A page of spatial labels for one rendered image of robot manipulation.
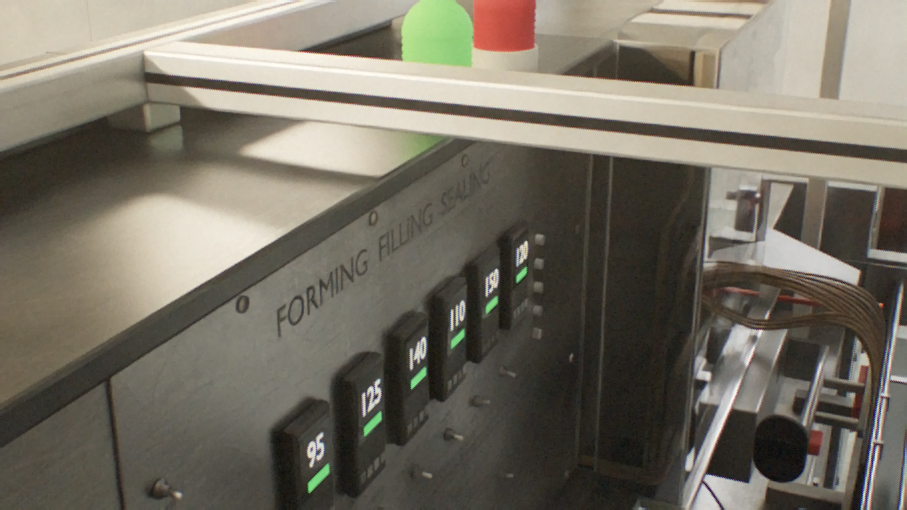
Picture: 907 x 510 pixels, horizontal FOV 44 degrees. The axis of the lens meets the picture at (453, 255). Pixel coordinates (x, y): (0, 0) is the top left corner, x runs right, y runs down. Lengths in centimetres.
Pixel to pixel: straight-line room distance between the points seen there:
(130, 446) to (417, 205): 34
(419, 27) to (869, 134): 38
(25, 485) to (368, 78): 36
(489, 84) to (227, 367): 24
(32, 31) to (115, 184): 374
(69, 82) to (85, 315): 28
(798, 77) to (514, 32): 500
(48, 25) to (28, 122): 377
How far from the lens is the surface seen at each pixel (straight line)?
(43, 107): 78
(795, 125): 67
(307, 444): 72
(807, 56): 597
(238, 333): 65
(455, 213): 91
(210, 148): 81
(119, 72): 83
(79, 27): 466
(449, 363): 92
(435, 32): 89
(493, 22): 103
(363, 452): 80
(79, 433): 56
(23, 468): 54
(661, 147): 69
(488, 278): 97
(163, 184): 74
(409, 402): 86
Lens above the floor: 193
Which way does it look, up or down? 21 degrees down
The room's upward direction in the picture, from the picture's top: straight up
